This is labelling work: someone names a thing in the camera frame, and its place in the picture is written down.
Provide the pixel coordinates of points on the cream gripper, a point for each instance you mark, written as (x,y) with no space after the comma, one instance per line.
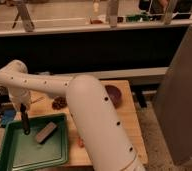
(18,97)

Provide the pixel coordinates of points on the green plastic tray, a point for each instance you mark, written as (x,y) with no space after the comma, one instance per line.
(20,152)

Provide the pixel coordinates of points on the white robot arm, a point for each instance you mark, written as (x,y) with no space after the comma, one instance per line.
(15,75)

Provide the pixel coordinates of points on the blue box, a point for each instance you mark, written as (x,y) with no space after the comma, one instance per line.
(7,117)

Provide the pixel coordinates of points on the bunch of dark grapes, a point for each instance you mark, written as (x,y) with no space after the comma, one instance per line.
(59,103)

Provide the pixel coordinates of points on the grey rectangular block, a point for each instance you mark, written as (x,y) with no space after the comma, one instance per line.
(45,132)

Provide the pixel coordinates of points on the orange carrot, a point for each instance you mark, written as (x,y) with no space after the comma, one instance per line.
(80,142)

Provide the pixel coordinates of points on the purple bowl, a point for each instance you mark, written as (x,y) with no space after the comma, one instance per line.
(114,94)

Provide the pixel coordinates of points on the wooden table board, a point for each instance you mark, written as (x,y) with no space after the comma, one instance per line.
(135,133)

